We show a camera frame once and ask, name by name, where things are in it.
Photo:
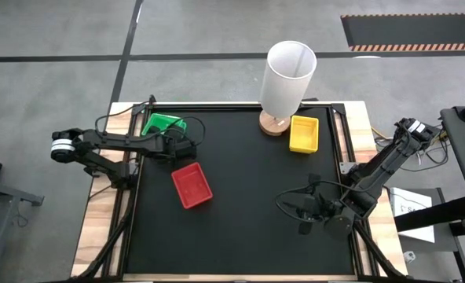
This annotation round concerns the black metal desk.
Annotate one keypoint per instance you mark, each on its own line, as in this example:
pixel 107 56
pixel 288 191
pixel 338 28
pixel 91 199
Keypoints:
pixel 4 192

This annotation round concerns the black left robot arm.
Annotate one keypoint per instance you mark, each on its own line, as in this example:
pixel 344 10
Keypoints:
pixel 138 144

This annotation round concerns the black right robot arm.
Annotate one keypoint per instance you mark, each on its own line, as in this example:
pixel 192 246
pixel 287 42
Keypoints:
pixel 385 169

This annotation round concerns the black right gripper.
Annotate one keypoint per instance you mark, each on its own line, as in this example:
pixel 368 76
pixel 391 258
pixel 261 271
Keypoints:
pixel 319 208

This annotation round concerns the black equipment cart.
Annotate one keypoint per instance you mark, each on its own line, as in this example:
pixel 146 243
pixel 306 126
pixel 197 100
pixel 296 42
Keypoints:
pixel 462 157

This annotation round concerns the black aluminium rig frame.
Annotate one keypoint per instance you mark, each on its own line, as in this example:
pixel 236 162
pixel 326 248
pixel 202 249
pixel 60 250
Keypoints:
pixel 339 109

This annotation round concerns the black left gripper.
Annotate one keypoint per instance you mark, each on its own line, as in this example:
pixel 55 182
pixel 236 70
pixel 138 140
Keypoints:
pixel 181 148

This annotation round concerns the black table mat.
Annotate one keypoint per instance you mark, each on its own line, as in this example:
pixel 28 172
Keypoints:
pixel 248 243

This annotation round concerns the small white plug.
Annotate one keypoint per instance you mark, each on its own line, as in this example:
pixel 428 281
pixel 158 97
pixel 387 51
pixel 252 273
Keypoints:
pixel 409 256

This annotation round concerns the black stand leg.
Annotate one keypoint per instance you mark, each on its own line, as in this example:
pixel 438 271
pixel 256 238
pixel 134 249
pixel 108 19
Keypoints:
pixel 444 212

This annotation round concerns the black hazard-striped floor mat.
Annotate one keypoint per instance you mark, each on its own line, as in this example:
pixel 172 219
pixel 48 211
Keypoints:
pixel 413 29

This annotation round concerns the white shade table lamp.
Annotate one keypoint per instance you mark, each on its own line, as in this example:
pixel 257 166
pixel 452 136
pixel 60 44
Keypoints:
pixel 285 86

